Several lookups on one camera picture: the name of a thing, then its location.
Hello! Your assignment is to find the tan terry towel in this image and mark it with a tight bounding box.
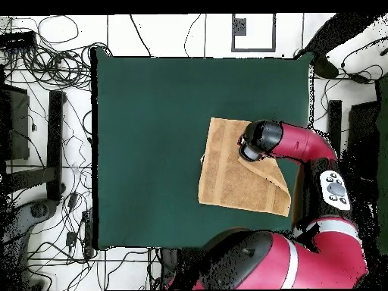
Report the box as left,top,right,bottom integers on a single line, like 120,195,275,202
197,117,293,218

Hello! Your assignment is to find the black flat panel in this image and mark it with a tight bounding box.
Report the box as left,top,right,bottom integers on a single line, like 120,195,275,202
0,84,31,161
347,101,380,180

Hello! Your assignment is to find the dark green table cloth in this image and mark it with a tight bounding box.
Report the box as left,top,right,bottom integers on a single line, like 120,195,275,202
90,46,318,252

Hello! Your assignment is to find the black power strip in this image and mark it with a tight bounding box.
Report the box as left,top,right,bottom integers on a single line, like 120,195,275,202
81,209,94,259
0,30,38,51

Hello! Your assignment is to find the small grey square plate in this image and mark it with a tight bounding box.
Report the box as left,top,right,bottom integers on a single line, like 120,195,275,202
234,17,247,36

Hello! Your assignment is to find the person's foot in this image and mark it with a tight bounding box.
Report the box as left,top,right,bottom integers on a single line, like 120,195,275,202
312,53,340,80

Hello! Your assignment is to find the green cloth cover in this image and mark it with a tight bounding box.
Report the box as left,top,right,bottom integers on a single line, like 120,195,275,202
374,74,388,256

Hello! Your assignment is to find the person's leg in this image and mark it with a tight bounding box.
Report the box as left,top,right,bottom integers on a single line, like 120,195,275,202
295,13,381,60

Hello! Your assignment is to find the thin black cable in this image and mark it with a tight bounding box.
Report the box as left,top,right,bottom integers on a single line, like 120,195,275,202
183,13,202,58
129,13,152,58

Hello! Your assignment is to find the tangled black cable bundle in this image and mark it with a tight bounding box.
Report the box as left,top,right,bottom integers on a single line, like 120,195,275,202
2,42,113,92

